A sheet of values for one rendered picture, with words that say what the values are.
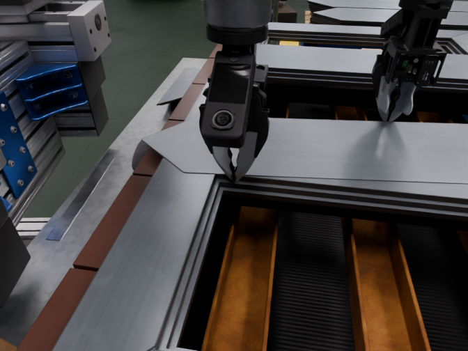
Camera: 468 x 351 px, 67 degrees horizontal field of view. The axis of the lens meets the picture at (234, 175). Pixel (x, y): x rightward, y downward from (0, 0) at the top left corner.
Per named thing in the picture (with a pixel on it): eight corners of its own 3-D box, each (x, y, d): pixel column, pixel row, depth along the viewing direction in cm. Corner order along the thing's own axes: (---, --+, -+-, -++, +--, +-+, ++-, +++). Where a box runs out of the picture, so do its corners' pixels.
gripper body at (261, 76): (268, 104, 51) (274, 15, 44) (262, 134, 44) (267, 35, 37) (216, 101, 52) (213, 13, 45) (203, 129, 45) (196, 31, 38)
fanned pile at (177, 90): (225, 69, 130) (225, 58, 127) (200, 120, 99) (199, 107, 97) (193, 67, 131) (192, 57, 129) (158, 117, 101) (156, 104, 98)
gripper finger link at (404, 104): (391, 135, 62) (407, 85, 56) (385, 119, 66) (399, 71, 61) (410, 136, 61) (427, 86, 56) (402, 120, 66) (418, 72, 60)
